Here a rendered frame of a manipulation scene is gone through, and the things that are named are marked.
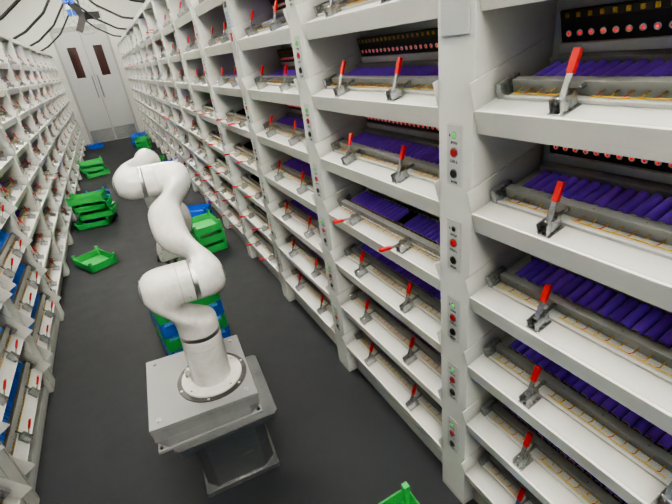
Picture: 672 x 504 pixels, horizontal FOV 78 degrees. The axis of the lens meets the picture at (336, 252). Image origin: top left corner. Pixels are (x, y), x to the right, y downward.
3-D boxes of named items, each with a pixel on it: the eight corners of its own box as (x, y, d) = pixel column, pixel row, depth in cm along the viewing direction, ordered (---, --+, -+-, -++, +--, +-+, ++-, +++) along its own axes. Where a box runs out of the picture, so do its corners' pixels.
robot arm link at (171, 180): (175, 313, 120) (231, 296, 126) (170, 295, 110) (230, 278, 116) (137, 183, 140) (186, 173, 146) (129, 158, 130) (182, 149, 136)
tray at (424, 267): (444, 293, 104) (435, 264, 99) (331, 223, 153) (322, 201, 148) (502, 250, 109) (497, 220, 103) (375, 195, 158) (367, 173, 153)
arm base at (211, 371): (179, 404, 127) (163, 358, 118) (185, 362, 143) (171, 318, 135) (242, 391, 130) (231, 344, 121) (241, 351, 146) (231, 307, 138)
